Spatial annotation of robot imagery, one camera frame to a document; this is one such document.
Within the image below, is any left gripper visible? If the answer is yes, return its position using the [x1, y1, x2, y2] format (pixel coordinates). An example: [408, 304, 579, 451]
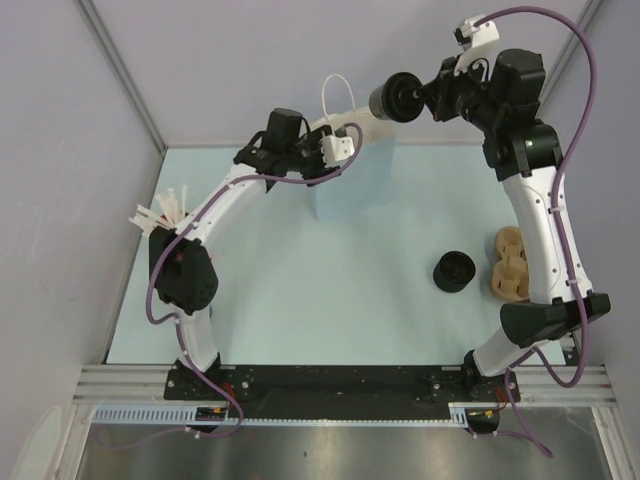
[284, 126, 341, 187]

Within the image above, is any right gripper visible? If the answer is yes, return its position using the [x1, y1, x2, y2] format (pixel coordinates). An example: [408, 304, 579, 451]
[419, 52, 505, 133]

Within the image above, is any black cup lid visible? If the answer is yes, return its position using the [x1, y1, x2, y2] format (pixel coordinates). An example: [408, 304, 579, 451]
[383, 72, 424, 123]

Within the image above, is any single black coffee cup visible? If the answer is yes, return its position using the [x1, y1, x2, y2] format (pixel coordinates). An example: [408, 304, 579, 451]
[369, 72, 424, 123]

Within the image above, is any light blue paper bag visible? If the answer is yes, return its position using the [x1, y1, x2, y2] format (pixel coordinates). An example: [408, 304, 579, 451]
[311, 73, 396, 220]

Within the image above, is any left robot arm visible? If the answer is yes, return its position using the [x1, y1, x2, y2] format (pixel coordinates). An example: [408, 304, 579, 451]
[145, 108, 353, 400]

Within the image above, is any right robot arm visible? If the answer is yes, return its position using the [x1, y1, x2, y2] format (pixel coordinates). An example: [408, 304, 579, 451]
[420, 49, 611, 401]

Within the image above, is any brown cardboard cup carrier stack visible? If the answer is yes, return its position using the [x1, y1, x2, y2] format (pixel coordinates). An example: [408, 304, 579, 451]
[490, 226, 529, 303]

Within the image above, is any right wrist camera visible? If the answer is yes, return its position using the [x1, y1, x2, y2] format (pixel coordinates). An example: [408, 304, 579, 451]
[454, 16, 500, 75]

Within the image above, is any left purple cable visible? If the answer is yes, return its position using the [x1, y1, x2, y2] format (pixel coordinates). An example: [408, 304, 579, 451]
[97, 122, 365, 449]

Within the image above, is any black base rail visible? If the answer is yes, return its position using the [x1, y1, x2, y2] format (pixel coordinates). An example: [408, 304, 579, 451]
[164, 363, 521, 421]

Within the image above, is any white cable duct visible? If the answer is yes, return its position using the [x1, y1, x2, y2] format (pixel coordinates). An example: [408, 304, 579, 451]
[93, 404, 500, 428]

